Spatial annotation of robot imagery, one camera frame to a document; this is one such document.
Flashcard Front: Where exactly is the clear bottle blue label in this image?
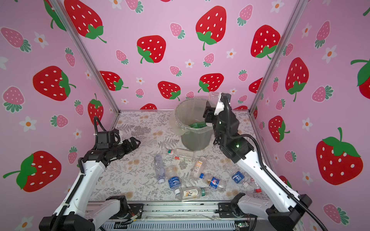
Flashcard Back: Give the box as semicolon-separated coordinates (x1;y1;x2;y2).
166;166;181;196
226;166;262;193

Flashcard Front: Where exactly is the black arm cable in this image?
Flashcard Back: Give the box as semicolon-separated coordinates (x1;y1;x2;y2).
225;98;329;231
92;116;107;136

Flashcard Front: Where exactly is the grey mesh waste bin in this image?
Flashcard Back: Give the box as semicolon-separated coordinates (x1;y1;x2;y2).
174;98;216;151

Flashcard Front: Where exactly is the square bottle green cap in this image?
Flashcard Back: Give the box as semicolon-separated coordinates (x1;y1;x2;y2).
180;186;210;201

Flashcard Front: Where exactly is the clear bottle orange label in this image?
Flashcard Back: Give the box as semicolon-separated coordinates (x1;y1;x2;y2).
190;157;207;179

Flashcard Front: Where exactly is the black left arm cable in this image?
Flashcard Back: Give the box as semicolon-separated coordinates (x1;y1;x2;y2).
92;116;107;136

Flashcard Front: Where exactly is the Pepsi label clear bottle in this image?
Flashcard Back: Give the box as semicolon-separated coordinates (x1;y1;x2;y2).
199;173;226;192

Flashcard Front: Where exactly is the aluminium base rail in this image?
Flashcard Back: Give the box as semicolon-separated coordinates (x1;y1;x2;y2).
99;201;274;231

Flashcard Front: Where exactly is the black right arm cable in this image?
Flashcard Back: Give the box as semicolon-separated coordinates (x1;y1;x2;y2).
225;98;329;231

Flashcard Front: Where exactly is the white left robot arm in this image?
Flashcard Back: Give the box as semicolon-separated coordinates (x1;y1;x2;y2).
39;129;141;231

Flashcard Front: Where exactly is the clear water bottle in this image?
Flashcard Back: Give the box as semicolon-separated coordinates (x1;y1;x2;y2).
154;154;166;184

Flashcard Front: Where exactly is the clear bottle red green label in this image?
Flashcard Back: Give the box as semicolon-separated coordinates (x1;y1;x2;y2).
164;148;194;161

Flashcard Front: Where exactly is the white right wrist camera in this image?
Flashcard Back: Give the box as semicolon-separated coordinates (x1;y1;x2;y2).
214;99;225;115

